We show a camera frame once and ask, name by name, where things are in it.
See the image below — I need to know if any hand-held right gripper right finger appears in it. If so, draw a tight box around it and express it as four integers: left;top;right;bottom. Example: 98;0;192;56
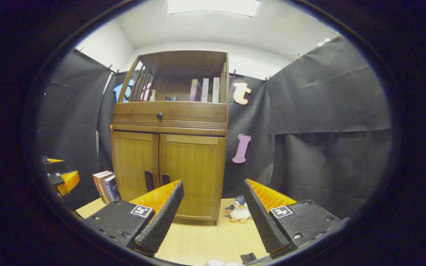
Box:
243;179;350;258

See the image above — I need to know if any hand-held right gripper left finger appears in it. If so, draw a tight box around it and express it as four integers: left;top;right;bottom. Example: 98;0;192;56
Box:
84;180;185;257

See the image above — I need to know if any wooden shoe cabinet door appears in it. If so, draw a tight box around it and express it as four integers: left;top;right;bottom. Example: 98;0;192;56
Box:
159;134;226;221
112;132;160;202

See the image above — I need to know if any wooden double-door shoe cabinet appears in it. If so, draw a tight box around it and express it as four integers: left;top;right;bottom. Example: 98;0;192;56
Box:
110;50;230;226

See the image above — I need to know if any wooden cabinet drawer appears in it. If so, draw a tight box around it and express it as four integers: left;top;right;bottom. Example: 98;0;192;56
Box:
113;102;228;130

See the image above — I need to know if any penguin plush toy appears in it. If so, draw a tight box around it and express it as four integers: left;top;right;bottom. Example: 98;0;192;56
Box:
225;195;251;224

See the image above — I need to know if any red brown book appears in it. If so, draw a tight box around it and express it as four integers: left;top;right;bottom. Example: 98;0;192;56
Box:
92;170;112;204

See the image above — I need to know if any black backdrop cloth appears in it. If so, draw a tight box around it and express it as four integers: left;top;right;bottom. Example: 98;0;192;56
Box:
37;37;393;218

